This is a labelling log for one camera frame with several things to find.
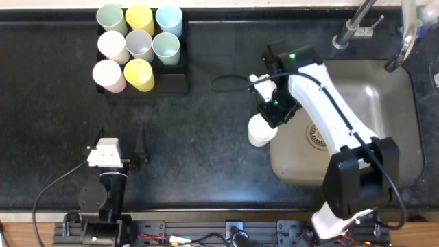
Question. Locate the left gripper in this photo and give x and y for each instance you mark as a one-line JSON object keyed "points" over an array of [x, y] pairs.
{"points": [[129, 164]]}

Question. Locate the pink cup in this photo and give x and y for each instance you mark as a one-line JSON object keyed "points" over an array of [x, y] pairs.
{"points": [[107, 73]]}

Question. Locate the yellow cup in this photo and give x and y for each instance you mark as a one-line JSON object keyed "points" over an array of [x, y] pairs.
{"points": [[139, 17], [138, 72]]}

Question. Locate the white cup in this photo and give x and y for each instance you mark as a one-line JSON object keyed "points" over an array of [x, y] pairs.
{"points": [[259, 134], [111, 44]]}

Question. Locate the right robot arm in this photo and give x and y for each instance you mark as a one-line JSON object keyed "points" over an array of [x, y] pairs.
{"points": [[326, 103]]}

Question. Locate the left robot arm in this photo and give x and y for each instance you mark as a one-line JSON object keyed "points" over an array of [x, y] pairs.
{"points": [[91, 197]]}

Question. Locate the black tray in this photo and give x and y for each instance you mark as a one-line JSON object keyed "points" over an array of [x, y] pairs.
{"points": [[169, 84]]}

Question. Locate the grey cup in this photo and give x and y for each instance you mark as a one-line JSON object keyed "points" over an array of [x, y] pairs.
{"points": [[139, 43]]}

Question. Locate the green cup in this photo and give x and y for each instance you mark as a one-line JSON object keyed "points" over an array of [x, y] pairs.
{"points": [[166, 46], [110, 17]]}

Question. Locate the blue cup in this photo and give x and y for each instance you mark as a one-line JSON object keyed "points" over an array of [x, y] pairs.
{"points": [[168, 19]]}

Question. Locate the steel sink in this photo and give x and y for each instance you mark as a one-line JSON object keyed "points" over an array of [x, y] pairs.
{"points": [[394, 103]]}

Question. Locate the steel tap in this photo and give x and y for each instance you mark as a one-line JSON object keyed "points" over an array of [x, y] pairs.
{"points": [[408, 37]]}

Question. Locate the blue soap bottle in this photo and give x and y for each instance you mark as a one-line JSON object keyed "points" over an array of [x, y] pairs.
{"points": [[428, 15]]}

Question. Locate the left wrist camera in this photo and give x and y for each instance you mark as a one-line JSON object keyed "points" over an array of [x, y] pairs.
{"points": [[105, 152]]}

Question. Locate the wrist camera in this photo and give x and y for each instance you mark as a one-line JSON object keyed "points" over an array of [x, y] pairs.
{"points": [[105, 152], [264, 87]]}

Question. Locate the mounting rail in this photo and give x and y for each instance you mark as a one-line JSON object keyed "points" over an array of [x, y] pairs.
{"points": [[205, 230]]}

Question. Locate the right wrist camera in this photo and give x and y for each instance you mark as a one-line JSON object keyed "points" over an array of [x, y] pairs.
{"points": [[264, 87]]}

